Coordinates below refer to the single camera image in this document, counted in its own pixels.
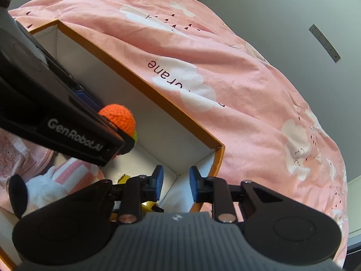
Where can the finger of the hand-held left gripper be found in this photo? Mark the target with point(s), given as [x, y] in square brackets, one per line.
[84, 97]
[127, 144]

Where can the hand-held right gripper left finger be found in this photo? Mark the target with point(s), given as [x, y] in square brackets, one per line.
[158, 181]

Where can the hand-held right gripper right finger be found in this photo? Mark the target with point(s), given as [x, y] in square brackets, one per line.
[194, 184]

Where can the yellow tape measure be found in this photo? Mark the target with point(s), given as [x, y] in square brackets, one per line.
[148, 206]

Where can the orange crochet ball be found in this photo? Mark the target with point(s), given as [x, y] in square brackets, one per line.
[121, 117]

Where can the orange cardboard box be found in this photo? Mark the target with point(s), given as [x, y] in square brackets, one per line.
[112, 70]

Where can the pink fabric pouch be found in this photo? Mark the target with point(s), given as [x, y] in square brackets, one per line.
[17, 152]

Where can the white cat plush striped hat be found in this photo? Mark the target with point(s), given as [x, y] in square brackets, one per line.
[73, 172]

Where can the black pompom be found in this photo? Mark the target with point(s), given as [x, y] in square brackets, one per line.
[18, 192]

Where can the pink printed blanket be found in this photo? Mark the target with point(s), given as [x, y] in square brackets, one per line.
[239, 90]

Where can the grey wall plate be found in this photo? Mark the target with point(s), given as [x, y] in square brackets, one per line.
[324, 42]

